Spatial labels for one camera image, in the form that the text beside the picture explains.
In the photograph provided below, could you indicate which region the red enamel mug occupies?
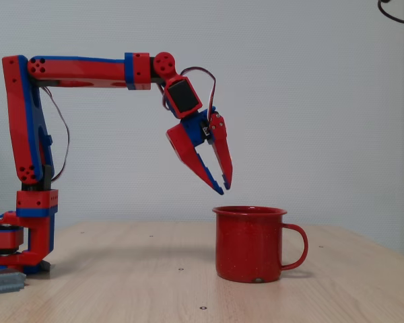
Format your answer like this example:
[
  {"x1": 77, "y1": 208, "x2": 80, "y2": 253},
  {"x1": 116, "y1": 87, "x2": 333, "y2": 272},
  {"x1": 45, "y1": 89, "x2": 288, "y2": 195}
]
[{"x1": 211, "y1": 205, "x2": 309, "y2": 283}]

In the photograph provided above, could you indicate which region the grey metal table clamp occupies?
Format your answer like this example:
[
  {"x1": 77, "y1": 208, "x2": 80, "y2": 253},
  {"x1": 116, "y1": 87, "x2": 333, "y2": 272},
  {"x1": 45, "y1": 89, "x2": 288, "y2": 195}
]
[{"x1": 0, "y1": 271, "x2": 27, "y2": 296}]

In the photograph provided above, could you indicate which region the gripper servo wire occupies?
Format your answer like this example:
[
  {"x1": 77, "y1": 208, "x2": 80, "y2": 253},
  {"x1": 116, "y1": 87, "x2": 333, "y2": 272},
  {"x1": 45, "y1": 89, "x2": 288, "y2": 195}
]
[{"x1": 180, "y1": 66, "x2": 217, "y2": 119}]

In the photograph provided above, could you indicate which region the arm servo wire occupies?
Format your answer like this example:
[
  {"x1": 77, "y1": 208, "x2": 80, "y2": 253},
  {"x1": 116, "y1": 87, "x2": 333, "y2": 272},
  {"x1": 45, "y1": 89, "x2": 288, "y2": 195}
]
[{"x1": 40, "y1": 85, "x2": 71, "y2": 184}]

